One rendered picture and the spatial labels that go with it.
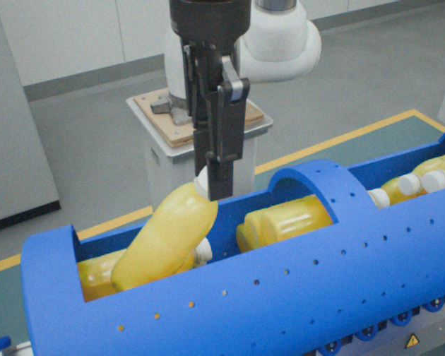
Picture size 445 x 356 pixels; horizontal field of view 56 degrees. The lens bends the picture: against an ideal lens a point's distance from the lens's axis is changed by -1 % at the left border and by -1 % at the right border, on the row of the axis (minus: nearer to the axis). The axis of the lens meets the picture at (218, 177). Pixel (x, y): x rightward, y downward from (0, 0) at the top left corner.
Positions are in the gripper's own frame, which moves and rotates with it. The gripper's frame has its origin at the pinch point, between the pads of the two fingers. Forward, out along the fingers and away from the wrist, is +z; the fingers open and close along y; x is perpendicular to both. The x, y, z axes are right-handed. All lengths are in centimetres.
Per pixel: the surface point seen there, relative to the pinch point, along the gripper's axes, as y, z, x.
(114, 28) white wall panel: -281, 87, 29
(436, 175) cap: 0.0, 14.5, 40.3
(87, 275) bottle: -4.2, 17.9, -17.8
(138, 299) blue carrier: 7.4, 10.8, -12.3
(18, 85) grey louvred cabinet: -144, 53, -34
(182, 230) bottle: 3.1, 6.4, -5.2
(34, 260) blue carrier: -1.1, 8.8, -22.8
